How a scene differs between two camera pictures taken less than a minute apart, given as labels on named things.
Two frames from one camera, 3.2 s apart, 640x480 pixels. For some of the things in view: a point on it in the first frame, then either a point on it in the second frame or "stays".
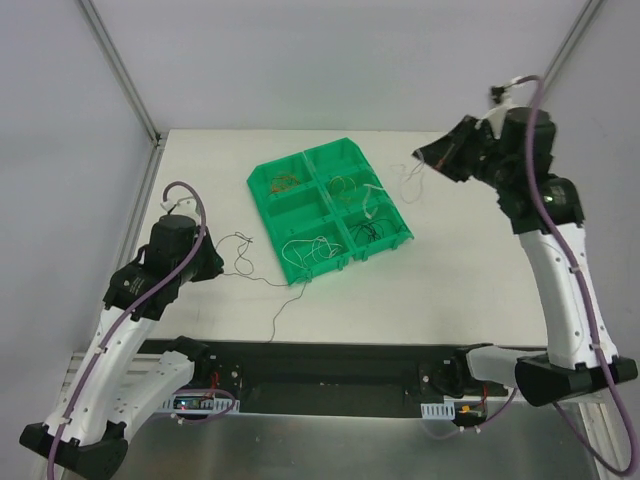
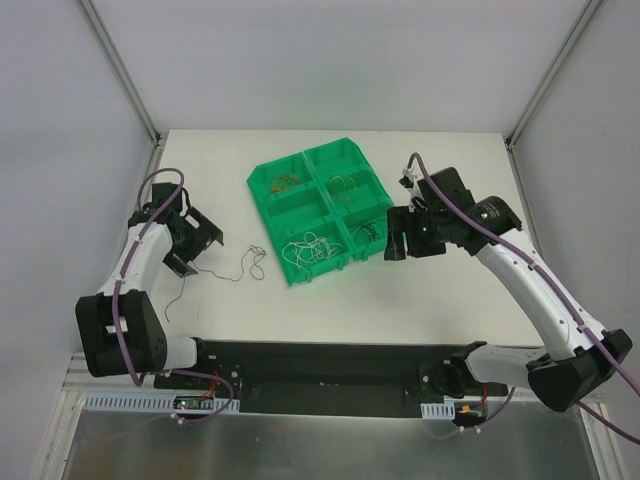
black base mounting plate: x=330 y=378 stays
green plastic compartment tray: x=305 y=233 stays
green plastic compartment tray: x=363 y=206 stays
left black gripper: x=208 y=259 -> x=189 y=244
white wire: x=365 y=199 -> x=315 y=248
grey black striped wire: x=267 y=281 -> x=256 y=272
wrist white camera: x=501 y=97 -> x=410 y=180
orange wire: x=343 y=181 stays
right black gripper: x=467 y=148 -> x=411 y=231
